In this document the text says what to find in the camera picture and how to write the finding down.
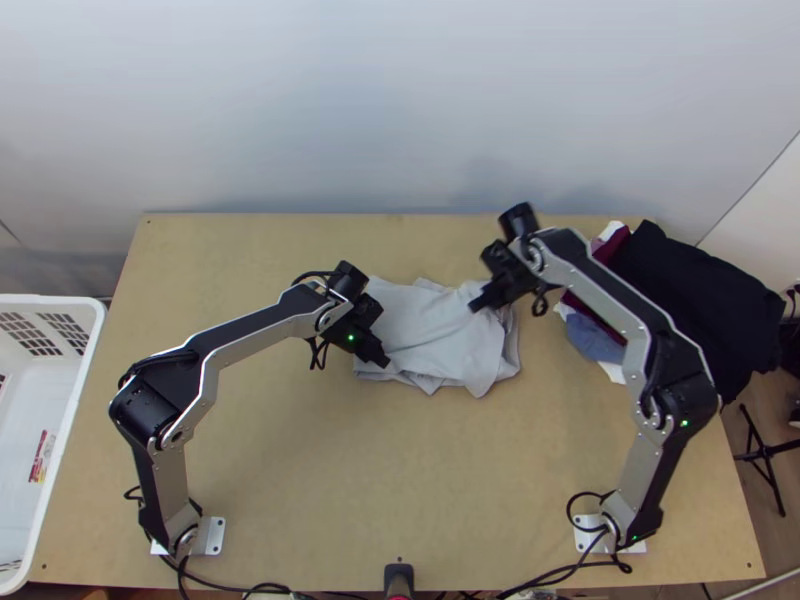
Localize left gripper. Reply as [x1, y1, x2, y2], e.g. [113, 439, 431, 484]
[342, 321, 393, 371]

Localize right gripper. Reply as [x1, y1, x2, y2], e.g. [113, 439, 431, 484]
[467, 262, 542, 315]

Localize grey t-shirt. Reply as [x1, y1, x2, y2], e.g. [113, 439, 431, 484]
[351, 276, 522, 399]

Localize pile of folded clothes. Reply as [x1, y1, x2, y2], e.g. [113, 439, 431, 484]
[559, 218, 789, 404]

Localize black tripod stand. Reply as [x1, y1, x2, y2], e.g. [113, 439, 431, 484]
[734, 402, 800, 518]

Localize white laundry basket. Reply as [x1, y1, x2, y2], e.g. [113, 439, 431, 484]
[0, 293, 108, 595]

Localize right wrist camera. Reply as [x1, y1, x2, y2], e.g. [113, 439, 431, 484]
[479, 239, 511, 271]

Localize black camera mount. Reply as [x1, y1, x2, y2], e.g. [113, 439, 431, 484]
[382, 562, 417, 600]

